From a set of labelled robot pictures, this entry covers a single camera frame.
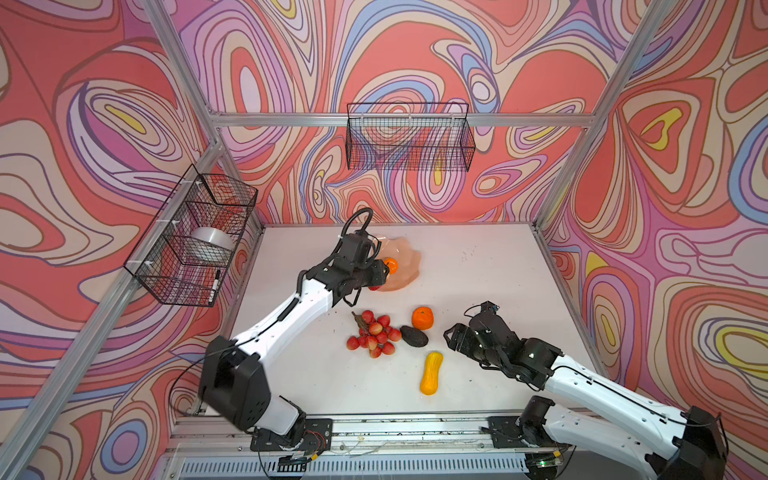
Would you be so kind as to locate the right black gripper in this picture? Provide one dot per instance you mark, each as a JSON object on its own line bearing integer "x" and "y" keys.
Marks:
{"x": 457, "y": 330}

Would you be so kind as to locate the black wire basket back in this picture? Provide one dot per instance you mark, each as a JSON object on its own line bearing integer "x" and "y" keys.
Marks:
{"x": 409, "y": 136}

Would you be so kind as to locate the small orange fake fruit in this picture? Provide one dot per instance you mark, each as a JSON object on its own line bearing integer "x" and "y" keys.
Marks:
{"x": 391, "y": 264}

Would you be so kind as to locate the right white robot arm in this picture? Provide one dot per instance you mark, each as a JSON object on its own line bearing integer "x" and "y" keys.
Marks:
{"x": 576, "y": 407}

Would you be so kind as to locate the dark fake avocado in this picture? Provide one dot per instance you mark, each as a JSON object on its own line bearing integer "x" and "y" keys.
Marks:
{"x": 414, "y": 337}

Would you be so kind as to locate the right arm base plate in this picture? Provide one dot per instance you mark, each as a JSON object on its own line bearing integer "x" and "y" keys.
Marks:
{"x": 513, "y": 432}

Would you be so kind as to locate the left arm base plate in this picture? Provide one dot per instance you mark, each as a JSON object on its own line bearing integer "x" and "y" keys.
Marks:
{"x": 309, "y": 436}

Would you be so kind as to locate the black marker pen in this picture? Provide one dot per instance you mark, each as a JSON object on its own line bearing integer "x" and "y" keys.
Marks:
{"x": 214, "y": 287}

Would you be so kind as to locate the black wire basket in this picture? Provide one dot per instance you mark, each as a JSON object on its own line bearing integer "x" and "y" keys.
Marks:
{"x": 170, "y": 265}
{"x": 409, "y": 136}

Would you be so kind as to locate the large orange fake fruit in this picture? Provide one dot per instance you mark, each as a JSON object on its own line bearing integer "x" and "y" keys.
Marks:
{"x": 422, "y": 318}

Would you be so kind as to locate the red fake grape bunch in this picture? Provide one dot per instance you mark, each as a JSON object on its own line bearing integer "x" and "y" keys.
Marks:
{"x": 375, "y": 334}

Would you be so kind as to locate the peach plastic fruit bowl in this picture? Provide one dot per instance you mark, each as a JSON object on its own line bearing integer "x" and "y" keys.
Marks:
{"x": 408, "y": 258}

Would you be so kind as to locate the yellow fake squash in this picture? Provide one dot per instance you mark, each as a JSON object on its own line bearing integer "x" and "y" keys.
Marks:
{"x": 430, "y": 379}

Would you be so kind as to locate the aluminium front rail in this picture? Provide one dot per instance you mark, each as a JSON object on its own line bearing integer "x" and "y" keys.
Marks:
{"x": 356, "y": 434}

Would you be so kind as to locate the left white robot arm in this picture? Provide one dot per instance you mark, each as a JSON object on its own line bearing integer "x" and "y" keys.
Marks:
{"x": 234, "y": 379}

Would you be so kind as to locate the silver tape roll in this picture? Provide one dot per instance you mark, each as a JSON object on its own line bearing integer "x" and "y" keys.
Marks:
{"x": 214, "y": 236}

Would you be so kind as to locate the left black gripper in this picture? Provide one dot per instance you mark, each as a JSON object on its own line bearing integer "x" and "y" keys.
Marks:
{"x": 379, "y": 275}

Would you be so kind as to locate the black wire basket left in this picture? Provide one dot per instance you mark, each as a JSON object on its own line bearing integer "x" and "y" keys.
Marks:
{"x": 170, "y": 265}

